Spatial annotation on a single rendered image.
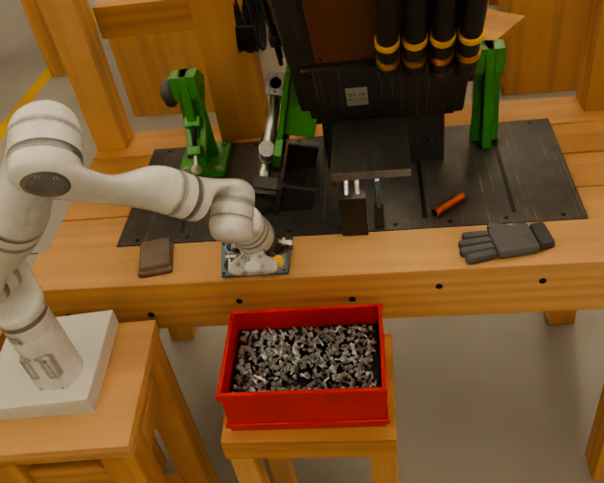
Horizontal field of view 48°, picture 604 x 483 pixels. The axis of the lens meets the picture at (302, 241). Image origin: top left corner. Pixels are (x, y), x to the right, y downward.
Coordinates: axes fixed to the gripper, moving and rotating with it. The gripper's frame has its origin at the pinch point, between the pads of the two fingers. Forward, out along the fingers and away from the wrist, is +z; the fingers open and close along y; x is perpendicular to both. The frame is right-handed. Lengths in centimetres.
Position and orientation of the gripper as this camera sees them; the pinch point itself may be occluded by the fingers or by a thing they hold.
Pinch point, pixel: (268, 252)
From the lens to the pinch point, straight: 138.1
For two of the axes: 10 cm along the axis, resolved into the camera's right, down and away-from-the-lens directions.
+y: -9.9, 0.6, 1.3
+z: 1.4, 2.3, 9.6
